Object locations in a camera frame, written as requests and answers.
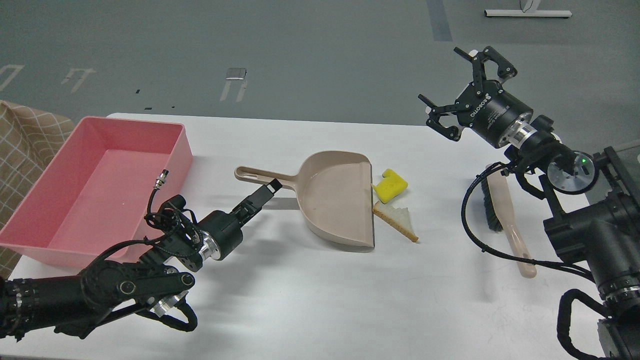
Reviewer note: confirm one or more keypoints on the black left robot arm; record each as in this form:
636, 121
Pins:
149, 278

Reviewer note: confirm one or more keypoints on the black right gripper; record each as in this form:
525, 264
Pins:
495, 115

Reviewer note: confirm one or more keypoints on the white bread slice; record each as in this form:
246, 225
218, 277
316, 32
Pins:
396, 217

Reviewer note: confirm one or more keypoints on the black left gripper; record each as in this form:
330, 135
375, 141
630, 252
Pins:
225, 229

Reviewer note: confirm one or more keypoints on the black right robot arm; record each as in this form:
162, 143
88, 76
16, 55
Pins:
593, 199

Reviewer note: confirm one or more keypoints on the pink plastic bin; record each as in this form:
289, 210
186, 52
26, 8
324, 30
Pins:
94, 193

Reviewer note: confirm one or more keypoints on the beige plastic dustpan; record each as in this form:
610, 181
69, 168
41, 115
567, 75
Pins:
334, 193

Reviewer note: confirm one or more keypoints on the white table leg base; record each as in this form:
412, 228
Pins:
528, 9

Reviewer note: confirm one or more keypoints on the beige hand brush black bristles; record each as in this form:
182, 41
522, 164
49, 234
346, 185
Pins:
500, 212

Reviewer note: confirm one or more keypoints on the yellow sponge piece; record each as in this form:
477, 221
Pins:
390, 186

